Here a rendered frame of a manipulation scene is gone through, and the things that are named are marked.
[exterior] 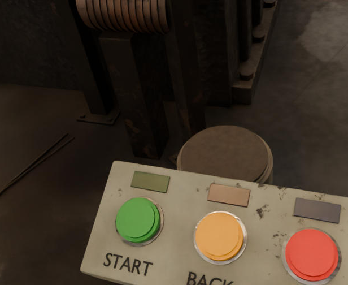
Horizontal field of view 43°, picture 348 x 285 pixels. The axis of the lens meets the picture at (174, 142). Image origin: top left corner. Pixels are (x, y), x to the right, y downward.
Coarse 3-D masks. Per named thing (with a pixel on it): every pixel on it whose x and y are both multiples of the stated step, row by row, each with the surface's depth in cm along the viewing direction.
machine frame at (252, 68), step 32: (0, 0) 134; (32, 0) 130; (192, 0) 114; (224, 0) 112; (256, 0) 145; (0, 32) 145; (32, 32) 140; (96, 32) 132; (224, 32) 118; (256, 32) 148; (0, 64) 156; (32, 64) 151; (64, 64) 146; (160, 64) 133; (224, 64) 126; (256, 64) 139; (224, 96) 135
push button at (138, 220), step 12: (132, 204) 40; (144, 204) 40; (120, 216) 40; (132, 216) 39; (144, 216) 39; (156, 216) 39; (120, 228) 39; (132, 228) 39; (144, 228) 39; (156, 228) 39; (132, 240) 39; (144, 240) 39
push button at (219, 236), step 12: (216, 216) 38; (228, 216) 38; (204, 228) 37; (216, 228) 37; (228, 228) 37; (240, 228) 37; (204, 240) 37; (216, 240) 37; (228, 240) 37; (240, 240) 37; (204, 252) 37; (216, 252) 36; (228, 252) 36
